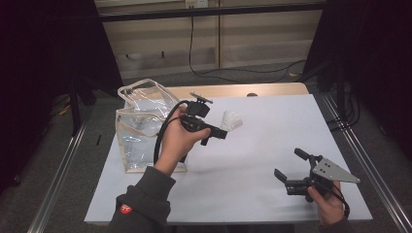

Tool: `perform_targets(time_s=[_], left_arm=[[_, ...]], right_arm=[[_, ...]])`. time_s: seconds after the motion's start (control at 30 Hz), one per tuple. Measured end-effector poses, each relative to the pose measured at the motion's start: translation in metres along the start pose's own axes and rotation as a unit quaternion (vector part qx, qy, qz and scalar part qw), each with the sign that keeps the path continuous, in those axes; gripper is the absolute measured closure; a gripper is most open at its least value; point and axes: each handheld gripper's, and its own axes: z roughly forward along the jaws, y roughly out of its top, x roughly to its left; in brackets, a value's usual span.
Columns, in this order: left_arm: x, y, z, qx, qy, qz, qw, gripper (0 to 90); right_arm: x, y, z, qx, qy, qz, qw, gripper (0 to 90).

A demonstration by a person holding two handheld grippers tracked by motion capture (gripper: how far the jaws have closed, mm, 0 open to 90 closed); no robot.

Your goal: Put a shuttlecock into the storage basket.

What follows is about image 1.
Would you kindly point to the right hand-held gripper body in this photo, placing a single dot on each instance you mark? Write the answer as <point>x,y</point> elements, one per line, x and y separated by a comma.
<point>333,172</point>

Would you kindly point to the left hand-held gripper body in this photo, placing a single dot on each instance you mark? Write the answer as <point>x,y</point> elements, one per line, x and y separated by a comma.
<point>197,110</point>

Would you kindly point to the white feather shuttlecock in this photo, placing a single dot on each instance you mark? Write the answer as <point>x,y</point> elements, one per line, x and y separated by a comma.
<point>231,121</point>

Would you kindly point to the clear plastic bag beige trim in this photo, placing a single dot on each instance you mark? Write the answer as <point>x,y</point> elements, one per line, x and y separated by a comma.
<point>139,145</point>

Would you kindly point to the person's left hand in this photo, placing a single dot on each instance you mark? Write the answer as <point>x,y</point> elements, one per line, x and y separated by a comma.
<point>176,142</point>

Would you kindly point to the person's right hand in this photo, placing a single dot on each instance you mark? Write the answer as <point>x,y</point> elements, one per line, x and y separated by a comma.
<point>329,210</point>

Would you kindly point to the white table mat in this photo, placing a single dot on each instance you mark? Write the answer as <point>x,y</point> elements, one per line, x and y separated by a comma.
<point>275,129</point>

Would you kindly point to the dark round table grommet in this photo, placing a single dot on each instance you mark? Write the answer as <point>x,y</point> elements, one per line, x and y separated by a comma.
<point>252,94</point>

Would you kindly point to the light wooden cabinet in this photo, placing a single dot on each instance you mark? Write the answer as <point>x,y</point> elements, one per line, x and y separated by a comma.
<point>259,42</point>

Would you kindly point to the black horizontal bar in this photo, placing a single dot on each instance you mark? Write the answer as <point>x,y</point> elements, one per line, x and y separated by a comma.
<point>226,11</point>

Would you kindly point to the small black floor object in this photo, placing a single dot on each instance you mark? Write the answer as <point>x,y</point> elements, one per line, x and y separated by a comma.
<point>98,139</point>

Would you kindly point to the black metal stand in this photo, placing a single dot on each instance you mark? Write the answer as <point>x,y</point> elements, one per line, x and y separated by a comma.
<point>75,110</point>

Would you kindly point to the black curtain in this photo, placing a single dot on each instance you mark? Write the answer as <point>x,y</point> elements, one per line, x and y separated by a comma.
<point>32,64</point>
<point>372,48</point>

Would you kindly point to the yellow floor object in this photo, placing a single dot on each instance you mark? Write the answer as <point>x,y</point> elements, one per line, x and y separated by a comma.
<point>64,110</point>

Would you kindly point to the metal floor rail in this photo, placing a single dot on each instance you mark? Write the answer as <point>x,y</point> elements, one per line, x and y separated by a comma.
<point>366,165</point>
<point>58,181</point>

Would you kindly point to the white wall outlet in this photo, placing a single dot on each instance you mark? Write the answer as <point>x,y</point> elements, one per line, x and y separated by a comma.
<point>196,3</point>

